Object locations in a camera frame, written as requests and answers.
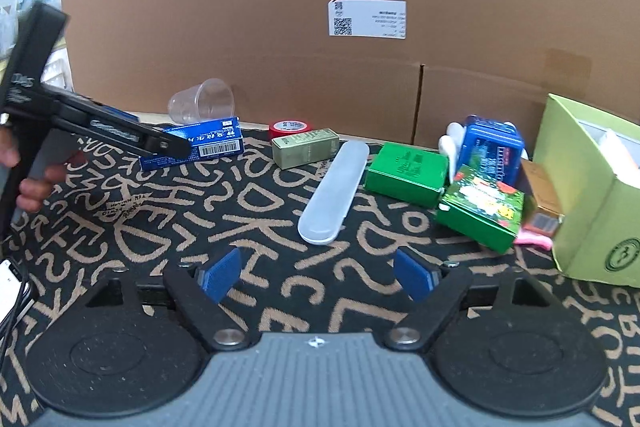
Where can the blue cube gum box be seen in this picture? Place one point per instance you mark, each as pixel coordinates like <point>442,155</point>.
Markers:
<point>490,147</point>

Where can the white glove pink cuff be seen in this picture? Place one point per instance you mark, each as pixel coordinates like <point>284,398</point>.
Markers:
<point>450,147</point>

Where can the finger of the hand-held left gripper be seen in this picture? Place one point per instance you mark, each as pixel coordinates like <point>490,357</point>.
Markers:
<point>130,134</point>
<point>87,107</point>

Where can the white plastic basket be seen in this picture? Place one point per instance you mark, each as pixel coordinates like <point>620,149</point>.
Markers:
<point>57,67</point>

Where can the copper brown box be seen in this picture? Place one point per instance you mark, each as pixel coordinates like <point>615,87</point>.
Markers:
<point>542,197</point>

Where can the white flat device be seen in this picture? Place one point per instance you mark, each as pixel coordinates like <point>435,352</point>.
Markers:
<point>7,279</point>

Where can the person's left hand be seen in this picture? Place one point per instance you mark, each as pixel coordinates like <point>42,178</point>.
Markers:
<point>32,196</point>

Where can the light green shoe box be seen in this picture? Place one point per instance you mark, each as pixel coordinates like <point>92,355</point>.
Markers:
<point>585,217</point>

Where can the translucent toothbrush case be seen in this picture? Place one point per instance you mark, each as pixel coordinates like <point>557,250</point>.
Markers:
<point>332,197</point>

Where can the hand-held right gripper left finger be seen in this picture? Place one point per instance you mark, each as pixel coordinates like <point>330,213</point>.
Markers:
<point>222,274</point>

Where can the green box red print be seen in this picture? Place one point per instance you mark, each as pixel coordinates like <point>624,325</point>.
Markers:
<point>480,212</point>

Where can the clear plastic cup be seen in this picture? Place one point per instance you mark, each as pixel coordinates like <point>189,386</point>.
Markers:
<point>200,102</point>

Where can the red tape roll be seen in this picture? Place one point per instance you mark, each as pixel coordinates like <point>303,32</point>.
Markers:
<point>290,127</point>

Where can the white shipping label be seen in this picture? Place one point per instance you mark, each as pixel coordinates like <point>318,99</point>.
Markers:
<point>367,19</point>

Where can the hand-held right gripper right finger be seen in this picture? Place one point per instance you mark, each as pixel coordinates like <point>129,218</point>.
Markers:
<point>415,277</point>

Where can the large cardboard box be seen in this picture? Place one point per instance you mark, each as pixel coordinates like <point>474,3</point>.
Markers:
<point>250,7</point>

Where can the black letter-print mat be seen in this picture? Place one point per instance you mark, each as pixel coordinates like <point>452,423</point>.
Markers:
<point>320,277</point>

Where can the plain green box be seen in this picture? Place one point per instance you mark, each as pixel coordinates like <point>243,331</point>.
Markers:
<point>405,177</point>

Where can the olive gold box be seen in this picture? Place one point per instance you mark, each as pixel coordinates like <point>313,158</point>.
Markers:
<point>305,149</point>

